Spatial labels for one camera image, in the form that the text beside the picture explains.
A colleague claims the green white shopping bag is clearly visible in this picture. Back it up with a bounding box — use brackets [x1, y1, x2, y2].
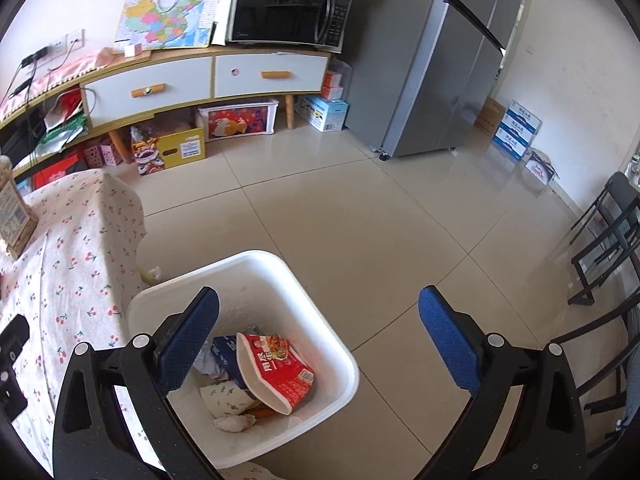
[37, 110, 89, 154]

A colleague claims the red cloth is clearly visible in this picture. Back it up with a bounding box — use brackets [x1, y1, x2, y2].
[47, 87, 84, 116]

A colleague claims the black microwave oven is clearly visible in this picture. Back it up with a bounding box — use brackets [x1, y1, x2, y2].
[226, 0, 353, 54]

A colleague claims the black power cable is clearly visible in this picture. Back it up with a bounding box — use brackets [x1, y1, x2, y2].
[0, 50, 51, 107]

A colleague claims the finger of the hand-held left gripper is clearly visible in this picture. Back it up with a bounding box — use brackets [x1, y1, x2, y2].
[0, 314, 30, 361]
[0, 357, 29, 417]

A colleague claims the flat red gift box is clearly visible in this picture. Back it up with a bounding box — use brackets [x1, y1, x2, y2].
[30, 152, 89, 191]

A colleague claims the brown cardboard box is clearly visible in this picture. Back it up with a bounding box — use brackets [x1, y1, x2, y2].
[474, 97, 507, 133]

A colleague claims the long white wooden cabinet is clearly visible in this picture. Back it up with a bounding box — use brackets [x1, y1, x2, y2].
[0, 45, 332, 181]

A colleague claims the red rabbit print box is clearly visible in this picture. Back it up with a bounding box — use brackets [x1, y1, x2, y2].
[197, 100, 278, 140]

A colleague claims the black metal chair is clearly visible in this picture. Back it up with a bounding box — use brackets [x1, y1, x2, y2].
[567, 171, 640, 307]
[552, 305, 640, 461]

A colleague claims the red instant noodle bowl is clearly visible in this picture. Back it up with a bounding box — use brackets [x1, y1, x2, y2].
[236, 332, 316, 415]

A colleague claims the pink gift box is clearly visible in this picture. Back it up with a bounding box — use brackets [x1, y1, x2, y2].
[82, 140, 124, 169]

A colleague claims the colourful map board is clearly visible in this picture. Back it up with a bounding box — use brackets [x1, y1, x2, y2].
[114, 0, 222, 53]

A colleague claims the crumpled white tissue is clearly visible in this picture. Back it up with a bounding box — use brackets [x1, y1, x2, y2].
[214, 412, 257, 433]

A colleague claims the white wall socket strip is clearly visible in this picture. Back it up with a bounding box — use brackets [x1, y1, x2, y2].
[47, 30, 85, 63]

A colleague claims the white printed paper cup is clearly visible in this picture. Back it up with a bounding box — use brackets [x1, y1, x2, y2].
[200, 380, 258, 418]

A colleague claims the white paper bag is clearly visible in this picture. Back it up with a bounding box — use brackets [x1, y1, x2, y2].
[210, 0, 241, 46]

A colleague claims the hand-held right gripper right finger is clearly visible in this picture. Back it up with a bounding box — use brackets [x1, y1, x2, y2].
[412, 285, 588, 480]

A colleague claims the white plastic bin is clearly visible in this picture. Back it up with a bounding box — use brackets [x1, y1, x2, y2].
[126, 250, 360, 470]

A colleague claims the pink lace cloth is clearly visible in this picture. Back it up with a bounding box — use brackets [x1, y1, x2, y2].
[0, 47, 117, 121]

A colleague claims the blue white drink carton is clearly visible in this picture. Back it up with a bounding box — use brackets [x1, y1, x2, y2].
[507, 100, 544, 128]
[492, 127, 531, 162]
[500, 114, 539, 145]

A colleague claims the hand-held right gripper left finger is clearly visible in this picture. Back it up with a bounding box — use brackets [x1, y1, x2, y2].
[52, 286, 223, 480]

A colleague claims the grey tissue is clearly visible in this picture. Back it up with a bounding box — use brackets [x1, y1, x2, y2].
[194, 345, 226, 381]

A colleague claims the orange white carton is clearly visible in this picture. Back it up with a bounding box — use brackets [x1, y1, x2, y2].
[321, 70, 347, 101]

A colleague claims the clear plastic snack jar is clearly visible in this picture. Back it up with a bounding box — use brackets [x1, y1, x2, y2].
[0, 155, 40, 261]

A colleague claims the small printed open box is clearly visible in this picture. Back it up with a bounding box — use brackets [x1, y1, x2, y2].
[522, 149, 561, 184]

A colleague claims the blue tissue box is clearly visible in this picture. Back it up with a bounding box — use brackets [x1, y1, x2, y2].
[212, 336, 251, 390]

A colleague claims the grey refrigerator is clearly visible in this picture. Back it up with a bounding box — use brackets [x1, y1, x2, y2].
[345, 0, 531, 161]

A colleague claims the yellow tiger print box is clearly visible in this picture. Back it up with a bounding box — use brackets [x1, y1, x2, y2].
[131, 115, 207, 177]

